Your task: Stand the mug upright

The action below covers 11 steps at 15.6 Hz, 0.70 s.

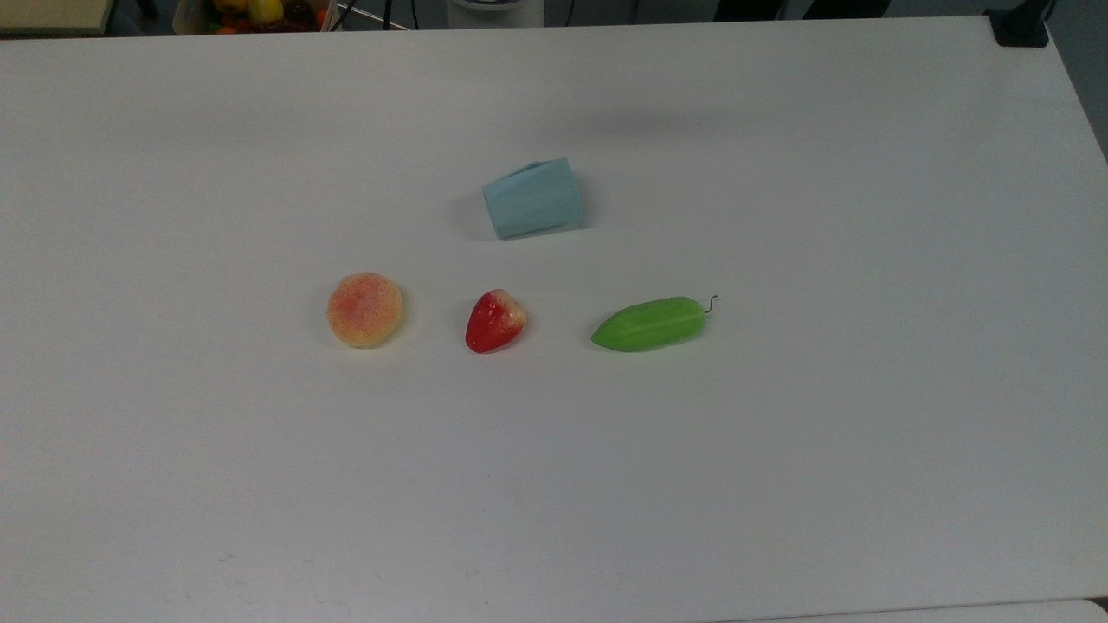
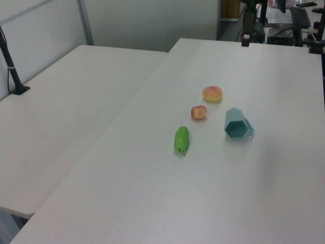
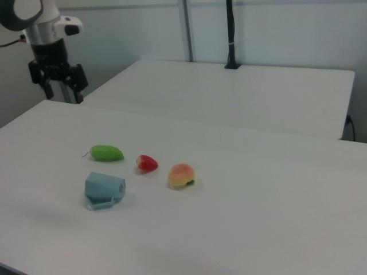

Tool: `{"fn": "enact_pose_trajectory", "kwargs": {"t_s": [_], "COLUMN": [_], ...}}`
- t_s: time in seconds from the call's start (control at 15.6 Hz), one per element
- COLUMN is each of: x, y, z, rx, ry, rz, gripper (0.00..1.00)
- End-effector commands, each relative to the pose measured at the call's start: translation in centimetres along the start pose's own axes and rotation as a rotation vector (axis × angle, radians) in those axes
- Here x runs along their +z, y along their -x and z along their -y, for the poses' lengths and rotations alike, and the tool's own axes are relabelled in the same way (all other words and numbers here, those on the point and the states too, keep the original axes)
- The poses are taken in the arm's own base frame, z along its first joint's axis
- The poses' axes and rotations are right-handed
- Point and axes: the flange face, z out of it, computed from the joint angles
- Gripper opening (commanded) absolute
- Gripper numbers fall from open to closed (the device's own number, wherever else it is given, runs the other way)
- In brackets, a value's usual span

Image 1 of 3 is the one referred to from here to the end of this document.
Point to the white cylindrical base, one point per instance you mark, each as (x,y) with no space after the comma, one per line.
(495,12)

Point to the orange yellow toy peach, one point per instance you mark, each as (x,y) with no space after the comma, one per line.
(364,310)

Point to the green toy cucumber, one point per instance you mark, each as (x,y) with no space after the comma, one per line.
(647,325)

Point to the light wooden side table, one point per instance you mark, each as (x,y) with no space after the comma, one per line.
(52,15)

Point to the light blue faceted mug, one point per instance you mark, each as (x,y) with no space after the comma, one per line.
(534,203)

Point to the bin of toy fruit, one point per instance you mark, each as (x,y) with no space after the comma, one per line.
(255,13)

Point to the black pole clamp base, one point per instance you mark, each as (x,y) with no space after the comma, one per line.
(1020,24)

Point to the red toy strawberry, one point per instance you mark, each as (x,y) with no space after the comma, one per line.
(492,323)

